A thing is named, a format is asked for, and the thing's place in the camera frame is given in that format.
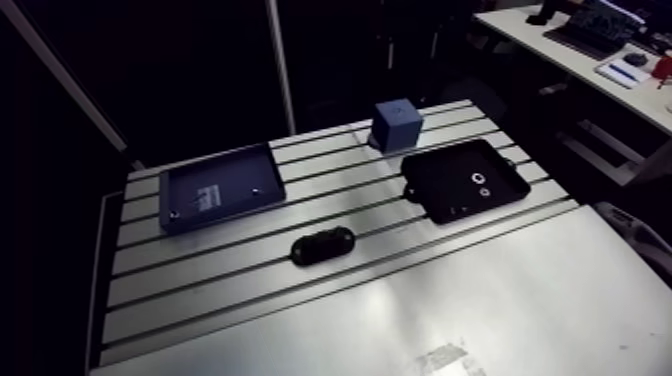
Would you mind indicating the black oval holder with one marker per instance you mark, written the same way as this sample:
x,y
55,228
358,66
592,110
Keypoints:
x,y
321,246

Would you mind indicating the dark blue-grey tray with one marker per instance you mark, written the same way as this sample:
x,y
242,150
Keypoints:
x,y
231,181

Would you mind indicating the black computer mouse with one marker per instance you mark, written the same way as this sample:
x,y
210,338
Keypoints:
x,y
636,59

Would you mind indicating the black tray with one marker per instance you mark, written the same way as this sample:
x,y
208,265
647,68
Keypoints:
x,y
446,181

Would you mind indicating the black keyboard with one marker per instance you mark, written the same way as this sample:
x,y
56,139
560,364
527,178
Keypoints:
x,y
596,29

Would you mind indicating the dark blue-grey block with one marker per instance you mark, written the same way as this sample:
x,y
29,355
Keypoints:
x,y
396,128

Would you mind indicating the white notepad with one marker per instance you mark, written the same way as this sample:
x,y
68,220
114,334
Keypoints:
x,y
617,73

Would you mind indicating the pale holed strip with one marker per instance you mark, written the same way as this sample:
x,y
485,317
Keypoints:
x,y
638,236

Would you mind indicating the red object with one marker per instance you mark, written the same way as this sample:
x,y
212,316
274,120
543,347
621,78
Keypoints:
x,y
663,68

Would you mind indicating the white desk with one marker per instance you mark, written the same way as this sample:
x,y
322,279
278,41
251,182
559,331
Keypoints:
x,y
546,50

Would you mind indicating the pale metal post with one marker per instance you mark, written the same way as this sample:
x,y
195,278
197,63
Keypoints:
x,y
281,68
63,73

